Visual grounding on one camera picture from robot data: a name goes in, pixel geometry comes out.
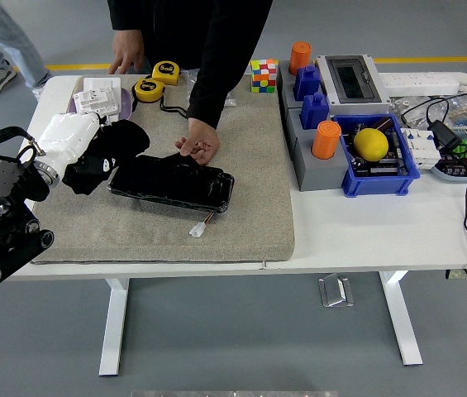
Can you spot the purple tray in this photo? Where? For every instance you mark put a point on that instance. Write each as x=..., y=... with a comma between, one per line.
x=126, y=103

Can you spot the person's torso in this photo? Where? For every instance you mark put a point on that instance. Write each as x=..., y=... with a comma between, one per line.
x=175, y=33

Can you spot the flat white switch plate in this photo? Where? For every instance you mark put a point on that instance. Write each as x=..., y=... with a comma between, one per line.
x=101, y=82

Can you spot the clear plastic bag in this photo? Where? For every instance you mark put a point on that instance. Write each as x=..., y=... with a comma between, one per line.
x=192, y=78

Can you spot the black glossy panel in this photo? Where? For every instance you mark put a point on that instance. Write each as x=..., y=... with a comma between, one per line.
x=171, y=184

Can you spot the white table leg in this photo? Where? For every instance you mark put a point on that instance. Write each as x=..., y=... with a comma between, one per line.
x=400, y=318
x=113, y=331

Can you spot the clear bag of small parts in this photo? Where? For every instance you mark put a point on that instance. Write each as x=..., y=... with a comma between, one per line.
x=460, y=111

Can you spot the person's right hand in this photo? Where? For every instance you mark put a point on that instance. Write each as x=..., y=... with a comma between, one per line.
x=128, y=47

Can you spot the person's left hand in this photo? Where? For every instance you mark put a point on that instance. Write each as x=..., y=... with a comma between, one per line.
x=203, y=138

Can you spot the silver floor box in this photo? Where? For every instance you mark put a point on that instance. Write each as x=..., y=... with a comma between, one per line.
x=335, y=291

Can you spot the white power strip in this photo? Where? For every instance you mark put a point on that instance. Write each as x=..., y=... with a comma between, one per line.
x=419, y=82

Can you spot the brown cylinder capacitor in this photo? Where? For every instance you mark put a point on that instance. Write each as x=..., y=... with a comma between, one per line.
x=383, y=123

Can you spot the orange cylinder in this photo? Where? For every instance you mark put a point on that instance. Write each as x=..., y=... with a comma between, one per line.
x=300, y=58
x=326, y=140

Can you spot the white circuit breaker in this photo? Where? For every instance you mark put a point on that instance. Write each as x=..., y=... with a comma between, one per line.
x=421, y=149

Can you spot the blue plastic bin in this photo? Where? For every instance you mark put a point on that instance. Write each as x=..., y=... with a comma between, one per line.
x=377, y=184

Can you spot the blue block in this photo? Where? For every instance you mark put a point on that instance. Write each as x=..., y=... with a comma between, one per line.
x=315, y=112
x=306, y=84

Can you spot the white plate under module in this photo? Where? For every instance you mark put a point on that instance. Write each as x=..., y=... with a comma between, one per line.
x=112, y=118

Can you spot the grey base block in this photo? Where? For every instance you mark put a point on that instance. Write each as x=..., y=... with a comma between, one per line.
x=286, y=89
x=320, y=173

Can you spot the grey electrical enclosure box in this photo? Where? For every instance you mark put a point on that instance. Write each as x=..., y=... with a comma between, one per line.
x=353, y=82

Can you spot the yellow lemon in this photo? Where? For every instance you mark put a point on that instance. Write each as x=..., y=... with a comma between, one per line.
x=370, y=144

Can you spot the light blue dish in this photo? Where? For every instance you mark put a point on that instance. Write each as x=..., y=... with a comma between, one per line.
x=460, y=178

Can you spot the colourful puzzle cube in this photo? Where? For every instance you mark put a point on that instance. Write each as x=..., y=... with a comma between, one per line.
x=264, y=76

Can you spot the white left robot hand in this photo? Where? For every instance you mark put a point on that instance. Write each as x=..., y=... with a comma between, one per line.
x=68, y=134

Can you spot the person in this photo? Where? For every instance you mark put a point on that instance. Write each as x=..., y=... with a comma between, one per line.
x=10, y=41

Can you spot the black electronic parts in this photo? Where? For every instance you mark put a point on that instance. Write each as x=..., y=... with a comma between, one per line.
x=375, y=169

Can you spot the white socket module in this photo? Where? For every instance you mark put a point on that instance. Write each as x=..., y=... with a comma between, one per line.
x=96, y=101

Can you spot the black terminal block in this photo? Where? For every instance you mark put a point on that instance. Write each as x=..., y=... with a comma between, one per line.
x=456, y=165

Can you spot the grey-brown mat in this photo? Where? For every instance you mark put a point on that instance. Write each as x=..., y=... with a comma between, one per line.
x=154, y=240

